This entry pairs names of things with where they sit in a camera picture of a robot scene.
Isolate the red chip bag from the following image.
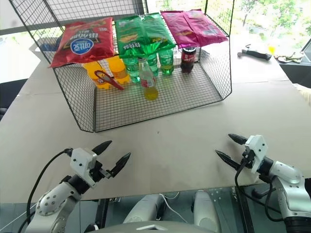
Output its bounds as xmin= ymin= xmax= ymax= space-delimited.
xmin=49 ymin=17 xmax=115 ymax=68

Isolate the camouflage patterned item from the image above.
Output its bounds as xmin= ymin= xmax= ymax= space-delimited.
xmin=274 ymin=53 xmax=304 ymax=64

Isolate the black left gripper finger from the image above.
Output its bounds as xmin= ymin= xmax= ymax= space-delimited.
xmin=92 ymin=140 xmax=113 ymax=155
xmin=106 ymin=152 xmax=132 ymax=179

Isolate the dark cola plastic bottle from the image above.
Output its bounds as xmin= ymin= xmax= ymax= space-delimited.
xmin=180 ymin=47 xmax=197 ymax=74

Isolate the cream cloth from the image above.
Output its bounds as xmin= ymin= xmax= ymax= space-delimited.
xmin=292 ymin=83 xmax=311 ymax=106

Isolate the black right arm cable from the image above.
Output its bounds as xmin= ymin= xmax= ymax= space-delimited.
xmin=234 ymin=155 xmax=290 ymax=221

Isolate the thin white cable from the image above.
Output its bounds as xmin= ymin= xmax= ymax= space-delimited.
xmin=159 ymin=193 xmax=188 ymax=223

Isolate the orange soda plastic bottle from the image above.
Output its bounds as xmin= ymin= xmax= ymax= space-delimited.
xmin=106 ymin=57 xmax=130 ymax=84
xmin=82 ymin=62 xmax=110 ymax=90

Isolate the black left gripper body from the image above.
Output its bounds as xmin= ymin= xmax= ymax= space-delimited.
xmin=88 ymin=160 xmax=110 ymax=183

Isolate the green chip bag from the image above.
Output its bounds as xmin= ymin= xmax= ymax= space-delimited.
xmin=114 ymin=16 xmax=147 ymax=59
xmin=140 ymin=12 xmax=176 ymax=55

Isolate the green soda plastic bottle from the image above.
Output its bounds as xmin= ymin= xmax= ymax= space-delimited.
xmin=123 ymin=57 xmax=142 ymax=83
xmin=158 ymin=48 xmax=175 ymax=76
xmin=146 ymin=52 xmax=160 ymax=77

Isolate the grey robot torso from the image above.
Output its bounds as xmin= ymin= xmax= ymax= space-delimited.
xmin=96 ymin=220 xmax=221 ymax=233

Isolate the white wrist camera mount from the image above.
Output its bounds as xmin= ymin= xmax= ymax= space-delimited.
xmin=69 ymin=147 xmax=98 ymax=189
xmin=244 ymin=134 xmax=268 ymax=174

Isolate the black handled hammer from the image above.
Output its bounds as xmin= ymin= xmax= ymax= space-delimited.
xmin=237 ymin=44 xmax=273 ymax=61

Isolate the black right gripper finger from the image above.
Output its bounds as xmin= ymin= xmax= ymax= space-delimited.
xmin=215 ymin=150 xmax=244 ymax=170
xmin=227 ymin=133 xmax=249 ymax=146

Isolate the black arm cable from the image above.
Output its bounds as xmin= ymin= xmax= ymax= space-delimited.
xmin=25 ymin=148 xmax=73 ymax=225
xmin=234 ymin=155 xmax=290 ymax=221

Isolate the black wire mesh rack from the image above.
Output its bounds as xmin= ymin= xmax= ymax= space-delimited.
xmin=9 ymin=0 xmax=235 ymax=133

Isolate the dark box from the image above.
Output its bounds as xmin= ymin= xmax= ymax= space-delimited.
xmin=279 ymin=60 xmax=311 ymax=86

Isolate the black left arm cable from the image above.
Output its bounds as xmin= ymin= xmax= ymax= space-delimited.
xmin=25 ymin=148 xmax=73 ymax=225

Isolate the magenta chip bag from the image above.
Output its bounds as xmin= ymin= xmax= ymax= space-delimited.
xmin=183 ymin=9 xmax=229 ymax=47
xmin=160 ymin=11 xmax=202 ymax=50

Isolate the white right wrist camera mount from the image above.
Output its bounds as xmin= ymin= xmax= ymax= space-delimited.
xmin=244 ymin=134 xmax=268 ymax=174

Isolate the red bottle opener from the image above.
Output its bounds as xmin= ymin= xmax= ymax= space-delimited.
xmin=94 ymin=70 xmax=125 ymax=91

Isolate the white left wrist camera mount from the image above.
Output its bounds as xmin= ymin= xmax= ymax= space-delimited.
xmin=69 ymin=147 xmax=98 ymax=189

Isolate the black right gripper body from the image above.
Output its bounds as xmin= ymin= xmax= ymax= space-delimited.
xmin=241 ymin=147 xmax=255 ymax=169

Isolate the blue object behind rack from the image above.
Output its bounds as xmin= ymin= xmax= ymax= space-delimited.
xmin=39 ymin=41 xmax=62 ymax=53

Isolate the silver robot leg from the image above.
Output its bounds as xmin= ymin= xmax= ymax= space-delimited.
xmin=192 ymin=190 xmax=217 ymax=233
xmin=122 ymin=194 xmax=169 ymax=224

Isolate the glass bottle with yellow drink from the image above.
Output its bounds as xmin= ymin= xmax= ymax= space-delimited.
xmin=138 ymin=57 xmax=159 ymax=101

